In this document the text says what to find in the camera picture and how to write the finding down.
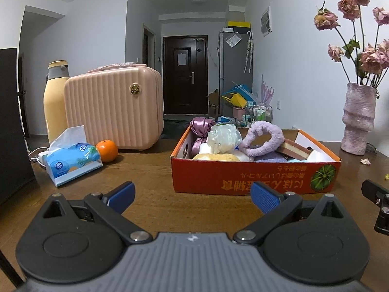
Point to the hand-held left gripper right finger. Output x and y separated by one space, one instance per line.
264 197

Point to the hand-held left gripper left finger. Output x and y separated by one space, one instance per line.
121 194

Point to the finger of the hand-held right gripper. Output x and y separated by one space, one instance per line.
375 191

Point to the orange cardboard box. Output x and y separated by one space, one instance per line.
243 176

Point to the orange brown scrub sponge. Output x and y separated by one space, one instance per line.
291 150

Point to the white yellow alpaca plush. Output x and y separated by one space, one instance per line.
215 157

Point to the white soft cloth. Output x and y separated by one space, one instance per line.
204 148

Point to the fallen pink petal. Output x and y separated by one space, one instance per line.
365 161

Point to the orange fruit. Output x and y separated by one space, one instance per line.
107 151

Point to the blue tissue pack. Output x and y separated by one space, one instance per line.
73 164

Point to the purple fluffy headband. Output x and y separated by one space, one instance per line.
275 133

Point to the clear white mesh puff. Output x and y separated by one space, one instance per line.
223 138

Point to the pink textured vase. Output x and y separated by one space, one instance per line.
357 121

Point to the black bag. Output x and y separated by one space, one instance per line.
173 127

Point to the metal cart with bottles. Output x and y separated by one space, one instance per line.
258 112

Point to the pink ribbed suitcase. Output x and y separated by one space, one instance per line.
106 109

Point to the pink satin scrunchie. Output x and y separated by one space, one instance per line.
200 127

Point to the blue yellow clutter pile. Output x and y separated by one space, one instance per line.
237 99

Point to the yellow bottle grey lid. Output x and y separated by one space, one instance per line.
54 109

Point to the brown cardboard carton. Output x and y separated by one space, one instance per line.
212 100

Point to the dark wooden door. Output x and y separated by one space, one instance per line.
182 97

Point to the black flat panel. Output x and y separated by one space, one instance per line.
15 127

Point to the grey refrigerator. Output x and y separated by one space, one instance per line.
235 73

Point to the bunch of dried pink roses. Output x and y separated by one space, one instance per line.
370 60

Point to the clear folded umbrella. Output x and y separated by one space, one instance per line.
248 54

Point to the white paper notice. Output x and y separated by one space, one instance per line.
181 59

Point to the clear plastic bag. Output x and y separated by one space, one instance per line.
233 40

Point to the yellow black box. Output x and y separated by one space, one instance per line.
238 24

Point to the purple wall decoration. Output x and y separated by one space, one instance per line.
267 92

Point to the side door frame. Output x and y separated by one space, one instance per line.
149 48

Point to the white wall breaker panel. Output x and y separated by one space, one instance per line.
266 21

